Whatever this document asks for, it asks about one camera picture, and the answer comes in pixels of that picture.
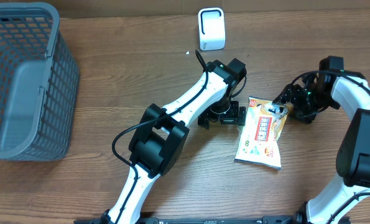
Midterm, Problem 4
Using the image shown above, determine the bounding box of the yellow snack bag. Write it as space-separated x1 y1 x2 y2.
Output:
234 96 292 169

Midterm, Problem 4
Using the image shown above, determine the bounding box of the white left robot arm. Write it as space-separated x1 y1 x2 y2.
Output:
100 52 247 223

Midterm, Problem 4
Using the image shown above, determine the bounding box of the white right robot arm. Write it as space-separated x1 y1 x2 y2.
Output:
273 56 370 224

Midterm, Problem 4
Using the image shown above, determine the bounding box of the white barcode scanner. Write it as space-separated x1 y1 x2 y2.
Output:
198 7 226 51

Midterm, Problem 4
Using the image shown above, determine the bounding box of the grey plastic mesh basket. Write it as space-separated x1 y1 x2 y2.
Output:
0 2 80 161

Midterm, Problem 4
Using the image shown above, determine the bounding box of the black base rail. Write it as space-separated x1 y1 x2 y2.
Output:
74 216 352 224

